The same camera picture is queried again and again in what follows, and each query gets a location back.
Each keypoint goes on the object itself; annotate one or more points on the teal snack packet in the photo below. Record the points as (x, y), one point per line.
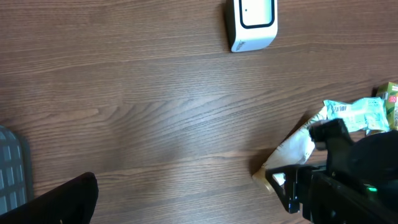
(367, 114)

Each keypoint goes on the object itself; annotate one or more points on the white barcode scanner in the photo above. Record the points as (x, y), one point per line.
(251, 24)

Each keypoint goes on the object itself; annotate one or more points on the green yellow snack packet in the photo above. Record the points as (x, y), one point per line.
(388, 93)

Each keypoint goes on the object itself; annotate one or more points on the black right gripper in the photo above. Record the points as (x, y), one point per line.
(295, 192)

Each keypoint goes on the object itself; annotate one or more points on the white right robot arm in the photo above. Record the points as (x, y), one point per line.
(356, 184)

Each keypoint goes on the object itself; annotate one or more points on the grey plastic mesh basket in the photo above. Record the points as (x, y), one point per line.
(15, 184)

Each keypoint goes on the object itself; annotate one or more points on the white tube with gold cap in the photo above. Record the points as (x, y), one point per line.
(296, 149)

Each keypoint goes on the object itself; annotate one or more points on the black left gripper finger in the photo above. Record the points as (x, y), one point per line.
(72, 202)

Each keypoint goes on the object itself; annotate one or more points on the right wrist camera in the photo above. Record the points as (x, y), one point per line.
(333, 136)

